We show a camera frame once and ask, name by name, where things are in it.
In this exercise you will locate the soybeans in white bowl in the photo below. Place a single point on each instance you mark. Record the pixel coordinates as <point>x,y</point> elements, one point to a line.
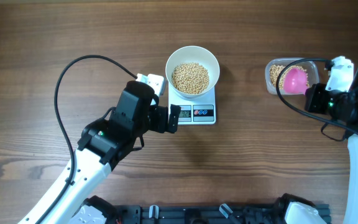
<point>190,78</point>

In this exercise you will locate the white round bowl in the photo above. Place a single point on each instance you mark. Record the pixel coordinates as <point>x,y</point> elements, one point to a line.
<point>194,54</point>

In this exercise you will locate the pink plastic measuring scoop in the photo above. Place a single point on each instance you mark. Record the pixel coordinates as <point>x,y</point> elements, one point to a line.
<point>295,82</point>

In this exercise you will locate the white digital kitchen scale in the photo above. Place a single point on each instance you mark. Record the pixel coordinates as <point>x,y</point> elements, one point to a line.
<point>195,111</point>

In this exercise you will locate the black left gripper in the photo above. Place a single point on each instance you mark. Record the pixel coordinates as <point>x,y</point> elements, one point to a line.
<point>161,126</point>

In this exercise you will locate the clear plastic container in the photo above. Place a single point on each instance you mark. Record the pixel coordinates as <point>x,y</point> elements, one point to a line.
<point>311,69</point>

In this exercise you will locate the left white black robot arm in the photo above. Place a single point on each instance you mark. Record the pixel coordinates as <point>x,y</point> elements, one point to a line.
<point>103,144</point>

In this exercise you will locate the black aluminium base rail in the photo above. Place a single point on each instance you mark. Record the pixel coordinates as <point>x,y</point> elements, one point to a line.
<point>286,209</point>

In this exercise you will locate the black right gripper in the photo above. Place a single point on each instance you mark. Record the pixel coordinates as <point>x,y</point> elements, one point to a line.
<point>315,93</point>

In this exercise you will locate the pile of soybeans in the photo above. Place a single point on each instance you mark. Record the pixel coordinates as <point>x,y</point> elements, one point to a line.
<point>275,70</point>

